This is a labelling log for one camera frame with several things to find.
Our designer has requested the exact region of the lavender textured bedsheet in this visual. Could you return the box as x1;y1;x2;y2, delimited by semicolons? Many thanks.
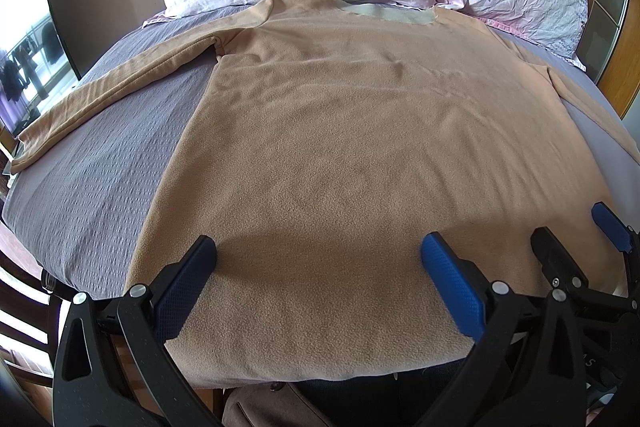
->
2;4;639;299

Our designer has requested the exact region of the wooden headboard frame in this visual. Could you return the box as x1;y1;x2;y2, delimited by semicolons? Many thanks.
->
577;0;639;117

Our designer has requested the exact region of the window with dark frame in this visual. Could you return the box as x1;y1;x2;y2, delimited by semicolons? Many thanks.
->
1;0;79;136

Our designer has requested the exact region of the tan fleece long-sleeve shirt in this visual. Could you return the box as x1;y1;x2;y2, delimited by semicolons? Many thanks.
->
13;0;639;387

